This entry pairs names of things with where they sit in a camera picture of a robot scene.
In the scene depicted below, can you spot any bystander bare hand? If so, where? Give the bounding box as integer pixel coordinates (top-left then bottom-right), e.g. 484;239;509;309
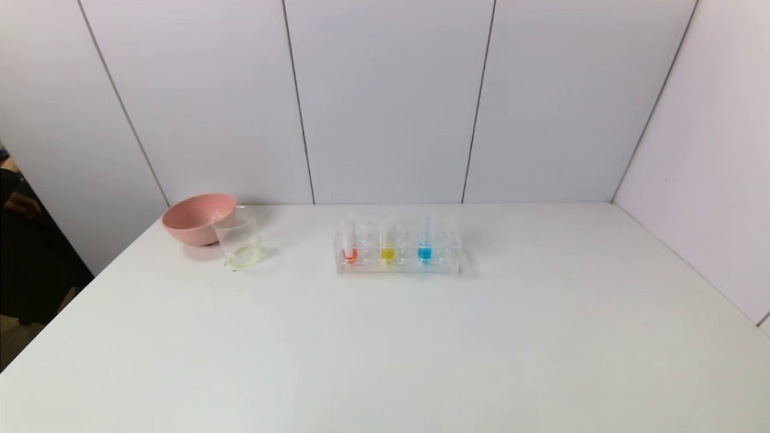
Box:
2;195;42;219

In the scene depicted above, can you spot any test tube with yellow pigment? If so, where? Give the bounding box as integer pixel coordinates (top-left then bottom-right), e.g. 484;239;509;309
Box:
379;213;398;263

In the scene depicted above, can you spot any clear glass beaker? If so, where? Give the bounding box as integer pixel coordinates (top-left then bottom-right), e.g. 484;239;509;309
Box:
214;206;266;271

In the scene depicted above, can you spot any test tube with red pigment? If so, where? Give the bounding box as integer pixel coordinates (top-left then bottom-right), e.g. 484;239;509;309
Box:
340;213;360;265

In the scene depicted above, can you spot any test tube with blue pigment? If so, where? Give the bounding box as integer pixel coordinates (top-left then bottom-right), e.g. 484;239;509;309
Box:
417;212;435;264

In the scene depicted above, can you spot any clear acrylic test tube rack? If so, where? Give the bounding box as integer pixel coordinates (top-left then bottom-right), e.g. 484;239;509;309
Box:
334;219;463;276

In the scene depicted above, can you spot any bystander in black clothing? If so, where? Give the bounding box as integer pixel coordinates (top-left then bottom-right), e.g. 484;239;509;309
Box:
0;168;94;327

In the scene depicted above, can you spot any pink plastic bowl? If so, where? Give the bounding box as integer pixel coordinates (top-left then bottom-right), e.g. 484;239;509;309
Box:
161;193;237;247

